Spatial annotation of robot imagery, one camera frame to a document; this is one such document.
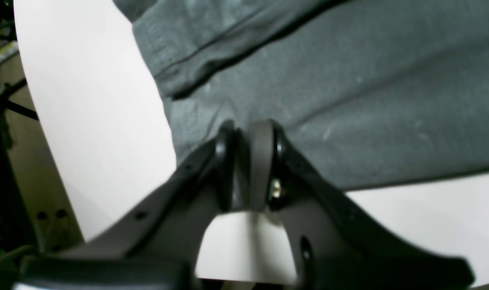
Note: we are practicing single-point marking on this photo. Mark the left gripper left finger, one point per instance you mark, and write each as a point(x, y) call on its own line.
point(155, 246)

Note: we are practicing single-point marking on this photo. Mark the grey T-shirt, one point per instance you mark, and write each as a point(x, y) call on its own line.
point(371, 92)

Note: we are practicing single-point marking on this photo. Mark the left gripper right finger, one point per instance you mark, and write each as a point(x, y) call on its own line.
point(336, 245)

